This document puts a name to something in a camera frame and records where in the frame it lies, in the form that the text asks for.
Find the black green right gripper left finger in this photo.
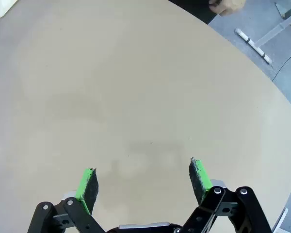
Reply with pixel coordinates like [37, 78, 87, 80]
[28, 167, 106, 233]

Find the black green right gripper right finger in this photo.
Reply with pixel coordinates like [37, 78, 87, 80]
[181, 157, 274, 233]

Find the person's left hand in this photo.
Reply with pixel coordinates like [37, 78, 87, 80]
[208, 0, 248, 17]

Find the person in purple sweater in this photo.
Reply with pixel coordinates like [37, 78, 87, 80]
[168, 0, 219, 25]

